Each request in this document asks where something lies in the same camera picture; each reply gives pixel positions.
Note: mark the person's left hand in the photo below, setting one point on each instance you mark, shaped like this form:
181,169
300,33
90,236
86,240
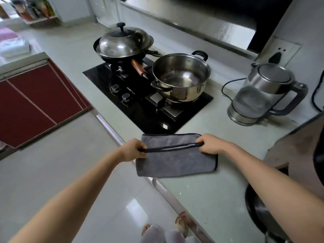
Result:
133,150

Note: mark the person's right hand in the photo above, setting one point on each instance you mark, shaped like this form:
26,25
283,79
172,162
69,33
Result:
215,144

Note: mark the grey microfibre cloth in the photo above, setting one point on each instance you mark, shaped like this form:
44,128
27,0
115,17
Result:
177,164

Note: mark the white banana print cloth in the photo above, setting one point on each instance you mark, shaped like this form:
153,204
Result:
14,48

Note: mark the pink muslin cloth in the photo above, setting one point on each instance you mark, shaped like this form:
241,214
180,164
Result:
7,34

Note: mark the person's left forearm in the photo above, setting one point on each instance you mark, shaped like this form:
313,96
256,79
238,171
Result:
68,199

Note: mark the person's right forearm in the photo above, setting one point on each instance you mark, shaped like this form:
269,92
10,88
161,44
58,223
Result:
278,192

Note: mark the person's left foot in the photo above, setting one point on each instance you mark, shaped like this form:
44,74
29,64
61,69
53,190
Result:
146,229

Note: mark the black glass stove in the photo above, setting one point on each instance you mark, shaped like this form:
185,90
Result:
146,116

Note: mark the black stove knob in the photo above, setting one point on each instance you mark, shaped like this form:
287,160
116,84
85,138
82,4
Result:
126,98
115,89

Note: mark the glass electric kettle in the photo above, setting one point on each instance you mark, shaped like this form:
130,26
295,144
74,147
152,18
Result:
253,101

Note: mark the stainless steel stockpot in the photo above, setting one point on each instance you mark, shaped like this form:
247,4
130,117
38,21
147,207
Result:
184,93

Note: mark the black and pink blender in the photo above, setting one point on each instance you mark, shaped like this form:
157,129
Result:
291,149

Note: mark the black cooking pot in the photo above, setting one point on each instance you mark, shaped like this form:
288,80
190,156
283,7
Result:
121,59

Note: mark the black plug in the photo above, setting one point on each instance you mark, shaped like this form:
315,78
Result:
275,58

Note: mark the dark red kitchen cabinet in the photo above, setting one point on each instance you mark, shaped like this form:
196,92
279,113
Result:
38,103

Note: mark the steel domed wok lid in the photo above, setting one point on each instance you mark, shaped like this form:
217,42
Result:
126,42

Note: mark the steel range hood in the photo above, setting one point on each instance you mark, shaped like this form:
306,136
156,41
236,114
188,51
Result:
202,17

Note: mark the white tiered shelf rack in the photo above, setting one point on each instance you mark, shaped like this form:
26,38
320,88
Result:
38,20

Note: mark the red and green snack packet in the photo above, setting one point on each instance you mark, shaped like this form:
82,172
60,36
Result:
46,7

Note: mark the white wall socket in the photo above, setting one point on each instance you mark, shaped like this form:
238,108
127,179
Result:
291,51

